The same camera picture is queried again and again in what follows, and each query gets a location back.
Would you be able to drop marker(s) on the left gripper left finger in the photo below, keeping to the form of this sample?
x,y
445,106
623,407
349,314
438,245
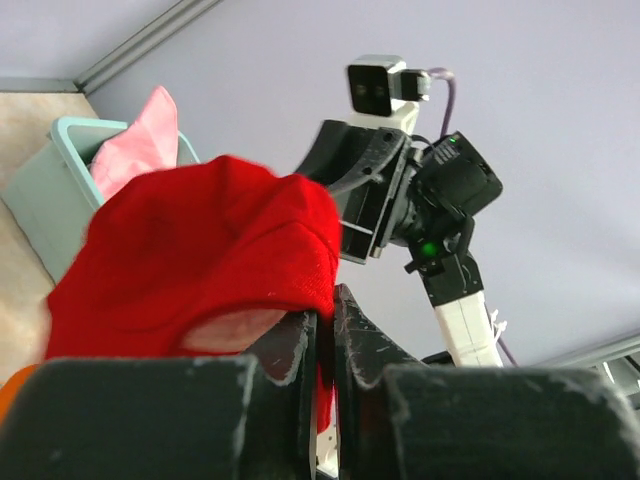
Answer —
x,y
249,416

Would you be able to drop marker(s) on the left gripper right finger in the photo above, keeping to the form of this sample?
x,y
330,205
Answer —
x,y
399,418

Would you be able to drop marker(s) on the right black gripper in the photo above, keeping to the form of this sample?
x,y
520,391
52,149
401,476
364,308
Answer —
x,y
367,172

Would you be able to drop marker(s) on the red hat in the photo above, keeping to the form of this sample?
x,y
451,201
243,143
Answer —
x,y
226,244

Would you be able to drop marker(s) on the orange bucket hat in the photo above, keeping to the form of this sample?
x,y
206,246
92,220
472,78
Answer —
x,y
12,387

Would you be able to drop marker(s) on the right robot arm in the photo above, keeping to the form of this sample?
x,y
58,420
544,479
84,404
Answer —
x,y
452,184

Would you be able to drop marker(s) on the pink hat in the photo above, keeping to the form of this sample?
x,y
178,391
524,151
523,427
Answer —
x,y
150,143

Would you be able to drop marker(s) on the light blue plastic bin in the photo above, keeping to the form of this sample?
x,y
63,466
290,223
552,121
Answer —
x,y
53,197

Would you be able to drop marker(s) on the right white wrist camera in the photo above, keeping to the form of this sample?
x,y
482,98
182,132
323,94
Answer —
x,y
375,94

